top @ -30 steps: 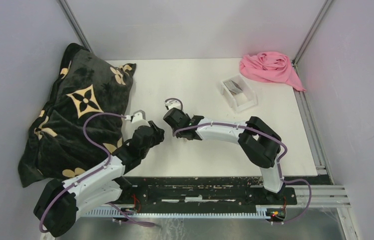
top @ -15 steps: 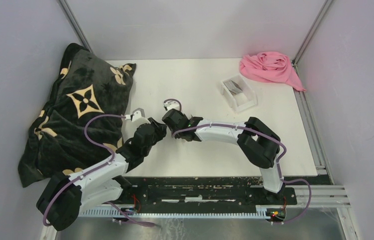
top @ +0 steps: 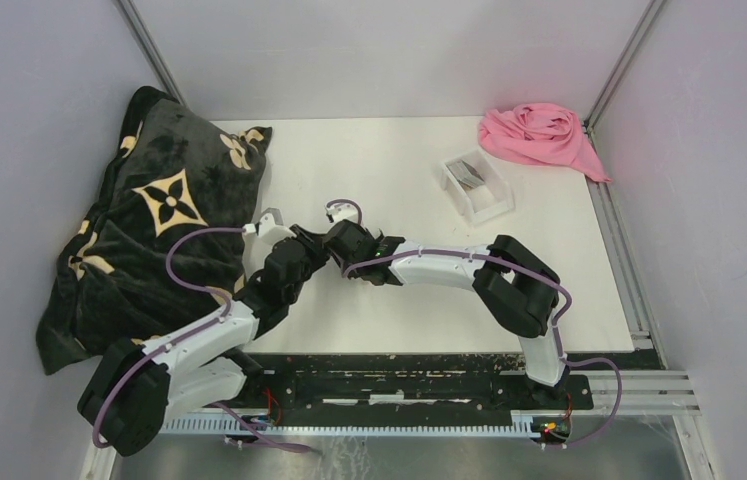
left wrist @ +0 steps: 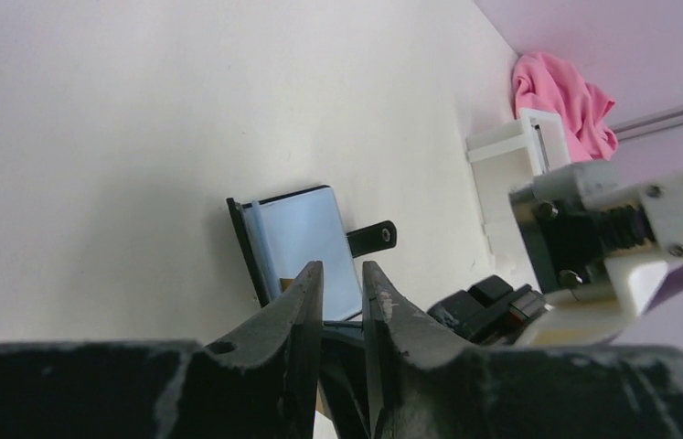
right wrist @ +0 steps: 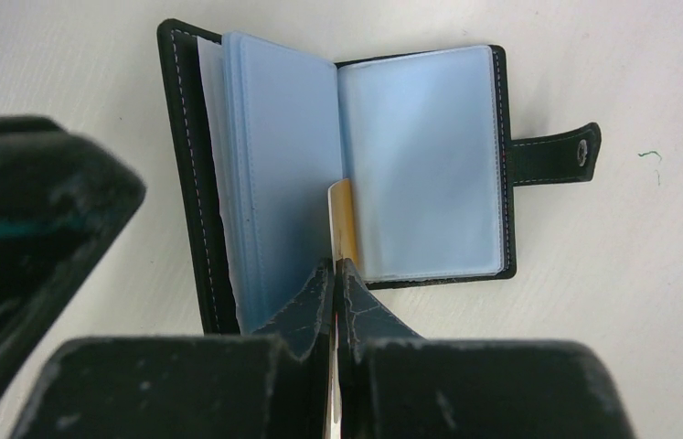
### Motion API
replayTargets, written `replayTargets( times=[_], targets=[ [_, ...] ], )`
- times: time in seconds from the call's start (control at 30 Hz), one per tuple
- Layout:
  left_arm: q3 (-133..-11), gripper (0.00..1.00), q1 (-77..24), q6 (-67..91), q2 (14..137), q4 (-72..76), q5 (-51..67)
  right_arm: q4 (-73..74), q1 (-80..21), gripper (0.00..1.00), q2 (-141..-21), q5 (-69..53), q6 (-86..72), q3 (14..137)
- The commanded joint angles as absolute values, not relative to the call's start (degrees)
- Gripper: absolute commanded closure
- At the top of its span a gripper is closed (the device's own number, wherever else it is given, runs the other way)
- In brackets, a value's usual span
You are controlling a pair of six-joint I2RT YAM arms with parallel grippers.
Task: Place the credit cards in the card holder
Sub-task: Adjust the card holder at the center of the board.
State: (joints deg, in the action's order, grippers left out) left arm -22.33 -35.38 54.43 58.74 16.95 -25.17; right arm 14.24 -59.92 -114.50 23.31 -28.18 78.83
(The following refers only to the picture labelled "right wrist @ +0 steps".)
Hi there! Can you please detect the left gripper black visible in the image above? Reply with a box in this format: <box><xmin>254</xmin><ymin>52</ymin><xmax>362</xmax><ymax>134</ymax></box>
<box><xmin>0</xmin><ymin>115</ymin><xmax>145</xmax><ymax>399</ymax></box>

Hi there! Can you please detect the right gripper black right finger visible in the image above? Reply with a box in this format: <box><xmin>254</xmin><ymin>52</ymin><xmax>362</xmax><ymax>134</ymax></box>
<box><xmin>336</xmin><ymin>259</ymin><xmax>635</xmax><ymax>438</ymax></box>

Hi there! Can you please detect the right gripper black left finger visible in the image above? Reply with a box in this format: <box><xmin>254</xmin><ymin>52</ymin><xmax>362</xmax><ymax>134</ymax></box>
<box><xmin>12</xmin><ymin>260</ymin><xmax>335</xmax><ymax>438</ymax></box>

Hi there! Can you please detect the gold credit card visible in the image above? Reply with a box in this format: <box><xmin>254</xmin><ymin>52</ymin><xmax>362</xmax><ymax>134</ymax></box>
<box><xmin>325</xmin><ymin>178</ymin><xmax>358</xmax><ymax>438</ymax></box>

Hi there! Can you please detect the black leather card holder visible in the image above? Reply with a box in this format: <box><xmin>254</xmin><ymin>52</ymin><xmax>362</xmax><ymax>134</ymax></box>
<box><xmin>157</xmin><ymin>19</ymin><xmax>602</xmax><ymax>334</ymax></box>

